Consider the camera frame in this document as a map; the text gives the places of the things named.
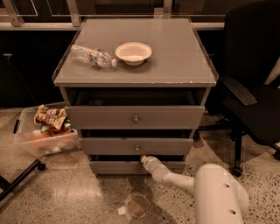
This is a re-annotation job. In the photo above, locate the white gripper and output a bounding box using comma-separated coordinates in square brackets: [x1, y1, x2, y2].
[140, 155, 162, 173]

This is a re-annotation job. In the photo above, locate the grey bottom drawer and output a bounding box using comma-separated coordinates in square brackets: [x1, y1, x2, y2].
[89, 155, 186, 175]

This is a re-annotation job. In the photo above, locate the grey drawer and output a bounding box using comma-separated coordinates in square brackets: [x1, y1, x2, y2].
[64, 90, 206, 130]
[80, 129, 193, 155]
[89, 155, 186, 175]

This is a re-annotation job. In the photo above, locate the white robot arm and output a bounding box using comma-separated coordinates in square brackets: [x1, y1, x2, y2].
[141, 155, 249, 224]

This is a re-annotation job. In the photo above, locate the grey middle drawer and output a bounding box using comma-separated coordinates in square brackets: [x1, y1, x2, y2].
[80, 129, 193, 155]

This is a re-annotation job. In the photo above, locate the grey top drawer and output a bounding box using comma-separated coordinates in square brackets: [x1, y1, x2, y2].
[64, 90, 206, 130]

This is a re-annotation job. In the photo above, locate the grey drawer cabinet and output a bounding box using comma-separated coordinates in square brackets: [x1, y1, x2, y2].
[52, 17, 220, 177]

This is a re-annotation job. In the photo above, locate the small white paper scrap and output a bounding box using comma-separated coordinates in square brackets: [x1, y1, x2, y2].
[117, 206, 126, 215]

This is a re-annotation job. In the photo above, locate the brown snack bag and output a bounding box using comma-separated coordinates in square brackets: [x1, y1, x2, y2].
[34, 104, 67, 130]

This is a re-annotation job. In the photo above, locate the white paper bowl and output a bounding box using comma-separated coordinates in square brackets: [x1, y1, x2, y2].
[115, 42, 152, 66]

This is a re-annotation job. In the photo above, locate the clear plastic storage bin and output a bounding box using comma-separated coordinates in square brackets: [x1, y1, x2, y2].
[14, 106, 81, 158]

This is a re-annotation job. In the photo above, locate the clear plastic water bottle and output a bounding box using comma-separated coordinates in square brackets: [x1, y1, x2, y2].
[70, 45, 117, 68]

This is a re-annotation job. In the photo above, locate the black office chair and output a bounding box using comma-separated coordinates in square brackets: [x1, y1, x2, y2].
[202, 0, 280, 177]

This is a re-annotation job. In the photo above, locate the black wheeled stand leg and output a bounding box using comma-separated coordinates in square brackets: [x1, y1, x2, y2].
[0, 159, 46, 201]

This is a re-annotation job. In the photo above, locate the metal window railing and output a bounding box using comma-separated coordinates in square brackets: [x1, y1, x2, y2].
[0, 0, 227, 31]

